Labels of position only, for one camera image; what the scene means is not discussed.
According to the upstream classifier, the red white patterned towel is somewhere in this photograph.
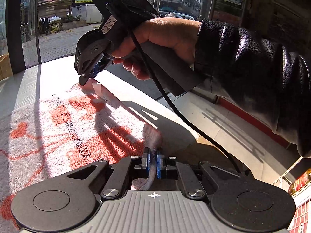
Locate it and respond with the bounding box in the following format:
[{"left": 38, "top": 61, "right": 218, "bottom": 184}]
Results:
[{"left": 1, "top": 81, "right": 162, "bottom": 232}]

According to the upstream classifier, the black leather jacket forearm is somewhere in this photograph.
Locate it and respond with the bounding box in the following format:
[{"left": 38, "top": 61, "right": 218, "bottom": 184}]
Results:
[{"left": 195, "top": 19, "right": 310, "bottom": 158}]

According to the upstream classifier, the white towel label tag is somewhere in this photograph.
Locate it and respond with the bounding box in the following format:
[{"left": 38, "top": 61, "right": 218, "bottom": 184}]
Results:
[{"left": 92, "top": 82, "right": 108, "bottom": 101}]

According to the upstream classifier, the person's right hand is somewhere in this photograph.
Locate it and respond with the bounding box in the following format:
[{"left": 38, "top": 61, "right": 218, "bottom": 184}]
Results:
[{"left": 112, "top": 18, "right": 201, "bottom": 81}]

